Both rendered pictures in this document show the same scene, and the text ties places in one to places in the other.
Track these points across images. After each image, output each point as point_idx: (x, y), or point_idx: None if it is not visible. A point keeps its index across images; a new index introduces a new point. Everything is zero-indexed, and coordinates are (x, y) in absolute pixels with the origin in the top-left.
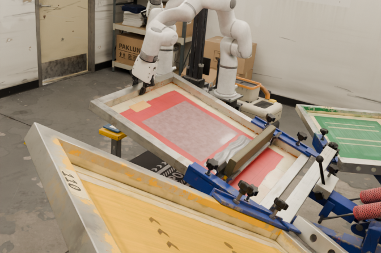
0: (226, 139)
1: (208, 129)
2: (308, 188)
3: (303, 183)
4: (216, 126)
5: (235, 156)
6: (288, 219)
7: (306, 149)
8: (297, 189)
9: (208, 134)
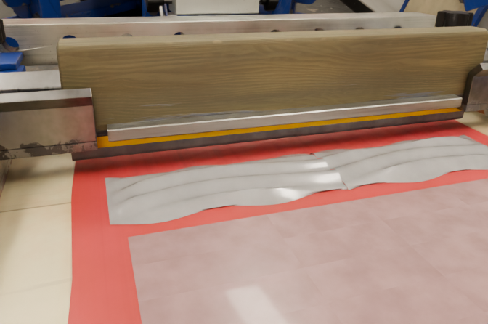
0: (279, 223)
1: (367, 311)
2: (260, 15)
3: (261, 17)
4: (252, 320)
5: (464, 28)
6: (392, 12)
7: (3, 65)
8: (299, 17)
9: (394, 272)
